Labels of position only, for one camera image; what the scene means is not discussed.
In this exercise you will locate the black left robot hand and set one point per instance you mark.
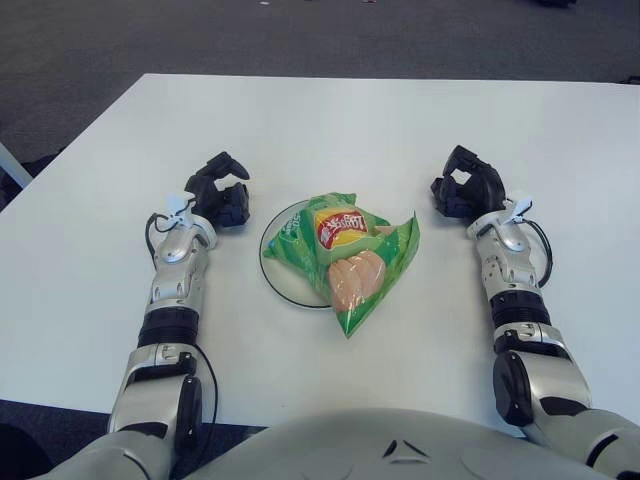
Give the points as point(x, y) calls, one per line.
point(230, 207)

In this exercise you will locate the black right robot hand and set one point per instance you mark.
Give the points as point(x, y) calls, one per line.
point(485, 192)

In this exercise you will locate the green potato chips bag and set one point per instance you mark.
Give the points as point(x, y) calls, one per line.
point(350, 270)

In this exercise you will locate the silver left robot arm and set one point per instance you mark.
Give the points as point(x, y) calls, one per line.
point(175, 270)

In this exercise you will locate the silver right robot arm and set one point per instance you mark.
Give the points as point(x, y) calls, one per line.
point(510, 270)

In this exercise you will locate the white plate with black rim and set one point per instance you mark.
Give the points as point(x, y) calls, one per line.
point(280, 280)

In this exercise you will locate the white neighbouring desk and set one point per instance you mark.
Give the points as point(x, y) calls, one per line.
point(15, 167)

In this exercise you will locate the grey robot torso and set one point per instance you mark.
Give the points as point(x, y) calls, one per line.
point(350, 450)

